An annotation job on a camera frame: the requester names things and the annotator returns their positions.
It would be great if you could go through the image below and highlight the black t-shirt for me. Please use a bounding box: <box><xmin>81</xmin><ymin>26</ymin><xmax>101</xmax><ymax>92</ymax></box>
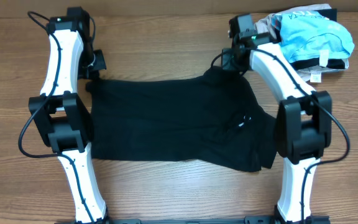
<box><xmin>86</xmin><ymin>68</ymin><xmax>277</xmax><ymax>172</ymax></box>

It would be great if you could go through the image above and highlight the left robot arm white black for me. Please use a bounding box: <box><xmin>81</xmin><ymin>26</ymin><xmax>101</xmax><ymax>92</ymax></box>
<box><xmin>28</xmin><ymin>10</ymin><xmax>109</xmax><ymax>223</ymax></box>

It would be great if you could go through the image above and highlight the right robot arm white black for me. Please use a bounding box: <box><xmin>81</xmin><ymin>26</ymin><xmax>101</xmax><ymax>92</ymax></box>
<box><xmin>222</xmin><ymin>30</ymin><xmax>332</xmax><ymax>223</ymax></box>

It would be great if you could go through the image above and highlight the beige folded garment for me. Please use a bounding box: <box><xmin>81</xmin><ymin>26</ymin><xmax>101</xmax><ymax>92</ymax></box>
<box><xmin>254</xmin><ymin>4</ymin><xmax>355</xmax><ymax>83</ymax></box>

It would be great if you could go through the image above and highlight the light blue folded garment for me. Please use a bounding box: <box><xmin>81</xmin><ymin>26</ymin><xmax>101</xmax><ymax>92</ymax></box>
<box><xmin>276</xmin><ymin>11</ymin><xmax>355</xmax><ymax>63</ymax></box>

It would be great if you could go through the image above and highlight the black folded garment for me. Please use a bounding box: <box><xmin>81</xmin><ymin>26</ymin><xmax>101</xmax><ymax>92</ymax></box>
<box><xmin>272</xmin><ymin>8</ymin><xmax>346</xmax><ymax>71</ymax></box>

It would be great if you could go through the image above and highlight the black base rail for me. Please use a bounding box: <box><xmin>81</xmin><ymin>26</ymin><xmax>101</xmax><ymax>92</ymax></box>
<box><xmin>54</xmin><ymin>215</ymin><xmax>331</xmax><ymax>224</ymax></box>

